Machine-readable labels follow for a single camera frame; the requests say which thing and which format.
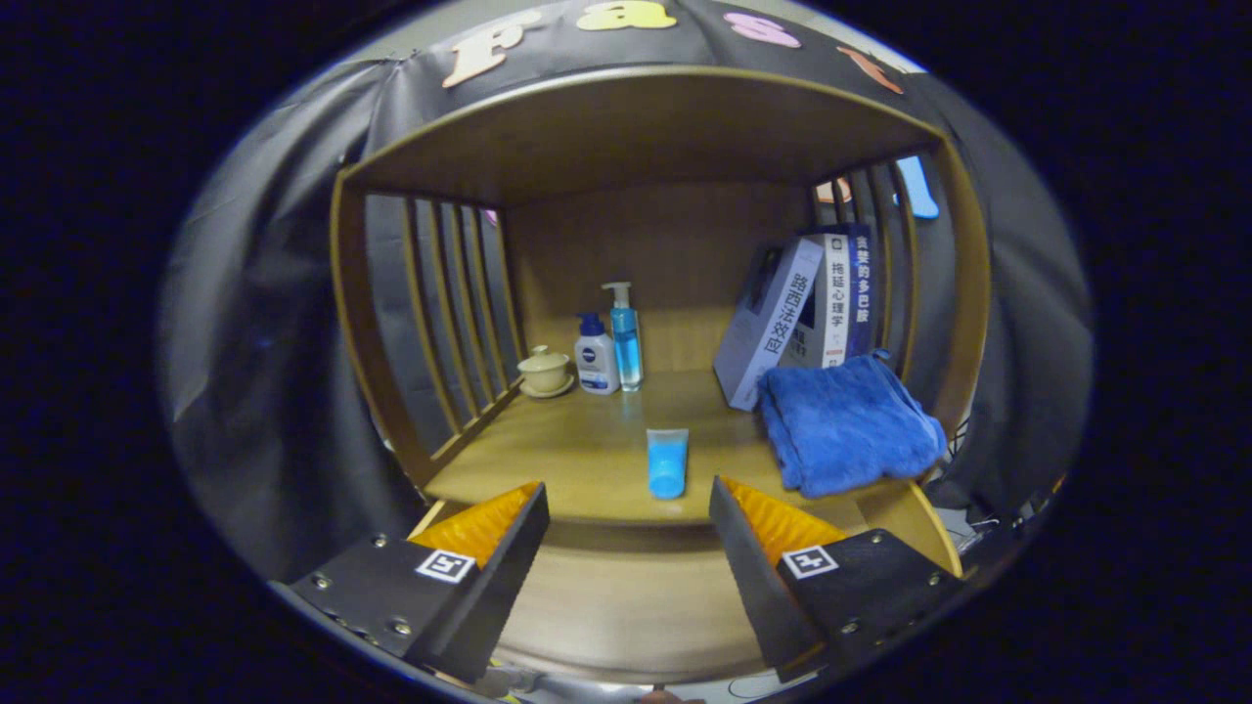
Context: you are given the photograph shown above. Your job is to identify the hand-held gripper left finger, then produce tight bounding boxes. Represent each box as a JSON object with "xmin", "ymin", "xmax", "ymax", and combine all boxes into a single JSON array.
[{"xmin": 282, "ymin": 481, "xmax": 552, "ymax": 685}]

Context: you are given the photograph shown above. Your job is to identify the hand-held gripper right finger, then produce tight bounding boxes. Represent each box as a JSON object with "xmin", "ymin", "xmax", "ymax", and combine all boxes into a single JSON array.
[{"xmin": 708, "ymin": 475, "xmax": 967, "ymax": 684}]

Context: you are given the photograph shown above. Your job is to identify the blue white cosmetic tube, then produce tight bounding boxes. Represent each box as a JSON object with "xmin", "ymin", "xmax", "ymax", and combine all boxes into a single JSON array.
[{"xmin": 646, "ymin": 427, "xmax": 690, "ymax": 501}]

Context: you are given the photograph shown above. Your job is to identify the wooden countertop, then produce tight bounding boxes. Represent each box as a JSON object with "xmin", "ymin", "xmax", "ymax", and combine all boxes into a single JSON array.
[{"xmin": 423, "ymin": 370, "xmax": 925, "ymax": 529}]

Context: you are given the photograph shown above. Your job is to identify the wooden cabinet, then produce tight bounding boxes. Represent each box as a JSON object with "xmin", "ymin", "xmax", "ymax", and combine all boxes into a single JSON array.
[{"xmin": 330, "ymin": 66, "xmax": 992, "ymax": 685}]

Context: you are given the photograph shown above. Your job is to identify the blue towel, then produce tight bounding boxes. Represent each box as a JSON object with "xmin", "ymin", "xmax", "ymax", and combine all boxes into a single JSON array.
[{"xmin": 758, "ymin": 352, "xmax": 948, "ymax": 500}]

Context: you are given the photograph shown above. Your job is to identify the beige lidded teacup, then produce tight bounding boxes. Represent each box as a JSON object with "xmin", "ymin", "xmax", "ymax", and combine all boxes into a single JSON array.
[{"xmin": 516, "ymin": 345, "xmax": 576, "ymax": 399}]

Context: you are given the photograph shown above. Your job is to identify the white lotion bottle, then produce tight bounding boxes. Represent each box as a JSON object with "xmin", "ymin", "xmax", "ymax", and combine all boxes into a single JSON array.
[{"xmin": 573, "ymin": 313, "xmax": 621, "ymax": 396}]

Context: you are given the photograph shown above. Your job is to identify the grey leaning book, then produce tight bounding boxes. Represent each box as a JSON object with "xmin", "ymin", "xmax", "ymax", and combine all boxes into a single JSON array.
[{"xmin": 712, "ymin": 238, "xmax": 826, "ymax": 413}]

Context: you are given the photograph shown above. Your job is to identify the blue pump bottle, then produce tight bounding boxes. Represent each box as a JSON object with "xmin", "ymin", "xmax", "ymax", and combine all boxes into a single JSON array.
[{"xmin": 602, "ymin": 282, "xmax": 645, "ymax": 393}]

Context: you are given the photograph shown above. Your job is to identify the white spine book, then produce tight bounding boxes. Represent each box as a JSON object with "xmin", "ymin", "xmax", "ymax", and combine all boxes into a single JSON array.
[{"xmin": 782, "ymin": 233, "xmax": 857, "ymax": 371}]

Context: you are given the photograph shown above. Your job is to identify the dark blue book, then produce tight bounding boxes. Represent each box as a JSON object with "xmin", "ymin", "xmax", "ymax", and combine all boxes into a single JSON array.
[{"xmin": 846, "ymin": 223, "xmax": 876, "ymax": 361}]

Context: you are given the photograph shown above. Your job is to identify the black backdrop cloth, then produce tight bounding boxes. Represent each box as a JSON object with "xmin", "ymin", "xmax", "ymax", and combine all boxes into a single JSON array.
[{"xmin": 161, "ymin": 0, "xmax": 1095, "ymax": 588}]

